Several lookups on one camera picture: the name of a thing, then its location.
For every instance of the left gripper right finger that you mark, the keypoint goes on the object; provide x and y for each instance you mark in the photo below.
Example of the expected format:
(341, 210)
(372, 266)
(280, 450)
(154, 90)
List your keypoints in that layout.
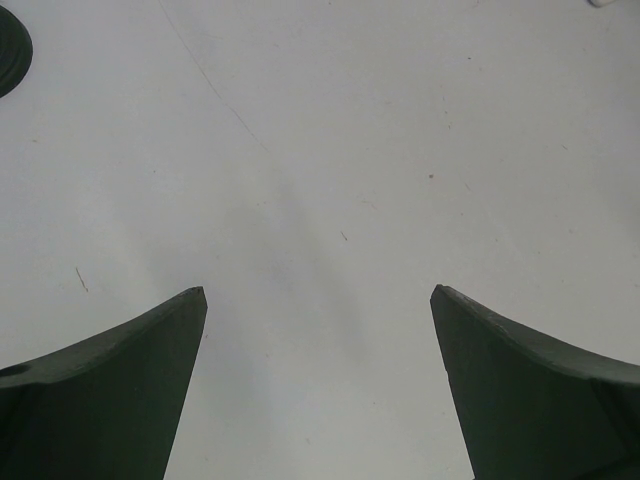
(531, 406)

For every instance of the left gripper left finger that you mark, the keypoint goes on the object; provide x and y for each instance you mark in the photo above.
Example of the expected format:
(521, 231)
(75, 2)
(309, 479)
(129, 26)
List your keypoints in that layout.
(107, 407)

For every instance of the black round base phone stand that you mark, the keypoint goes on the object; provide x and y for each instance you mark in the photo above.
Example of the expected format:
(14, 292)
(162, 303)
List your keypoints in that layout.
(16, 51)

